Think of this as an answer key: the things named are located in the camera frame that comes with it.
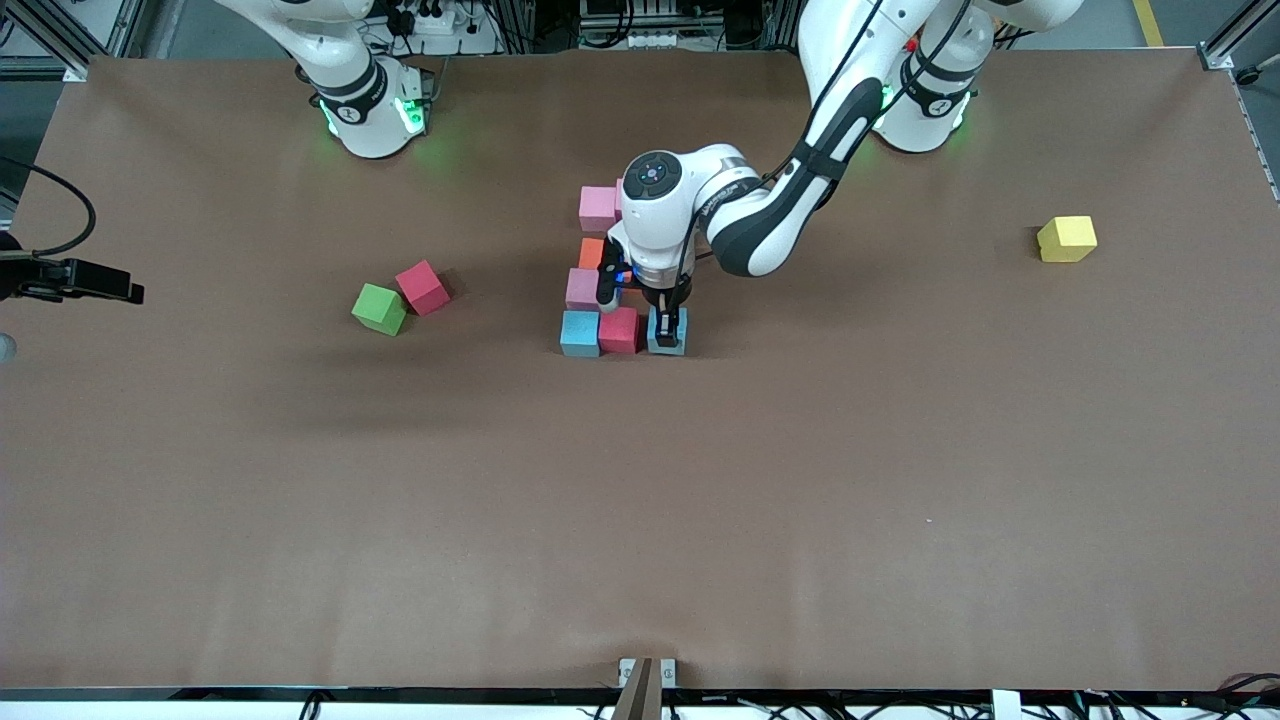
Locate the aluminium frame profile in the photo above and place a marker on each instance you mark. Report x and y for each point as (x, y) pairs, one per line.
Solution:
(68, 68)
(1215, 55)

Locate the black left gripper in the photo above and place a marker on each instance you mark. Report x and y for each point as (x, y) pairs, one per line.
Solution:
(667, 303)

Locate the pink foam block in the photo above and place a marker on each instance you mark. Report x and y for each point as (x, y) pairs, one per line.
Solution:
(598, 210)
(582, 292)

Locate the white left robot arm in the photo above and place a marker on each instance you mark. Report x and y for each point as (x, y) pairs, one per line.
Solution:
(660, 220)

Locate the green foam block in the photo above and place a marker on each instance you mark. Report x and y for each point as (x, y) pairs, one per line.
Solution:
(378, 305)

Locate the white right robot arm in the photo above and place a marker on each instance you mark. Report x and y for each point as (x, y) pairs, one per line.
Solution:
(365, 110)

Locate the white power strip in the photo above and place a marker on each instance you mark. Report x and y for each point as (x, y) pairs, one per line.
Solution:
(437, 22)

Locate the black electronics rack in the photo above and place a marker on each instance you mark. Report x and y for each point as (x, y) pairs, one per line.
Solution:
(690, 20)

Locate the yellow foam block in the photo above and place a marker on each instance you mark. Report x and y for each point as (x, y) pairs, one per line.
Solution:
(1068, 240)

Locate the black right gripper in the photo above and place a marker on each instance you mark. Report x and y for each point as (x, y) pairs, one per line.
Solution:
(50, 279)

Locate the metal clamp bracket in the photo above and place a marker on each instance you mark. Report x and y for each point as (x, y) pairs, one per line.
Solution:
(640, 695)

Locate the orange foam block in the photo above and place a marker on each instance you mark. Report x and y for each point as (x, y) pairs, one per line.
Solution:
(590, 252)

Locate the red foam block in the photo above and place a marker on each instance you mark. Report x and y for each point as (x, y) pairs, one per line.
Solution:
(619, 332)
(422, 287)

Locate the blue foam block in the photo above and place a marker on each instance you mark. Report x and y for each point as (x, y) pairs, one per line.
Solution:
(668, 348)
(580, 334)

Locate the large table cover mat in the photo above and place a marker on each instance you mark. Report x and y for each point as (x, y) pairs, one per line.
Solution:
(600, 520)

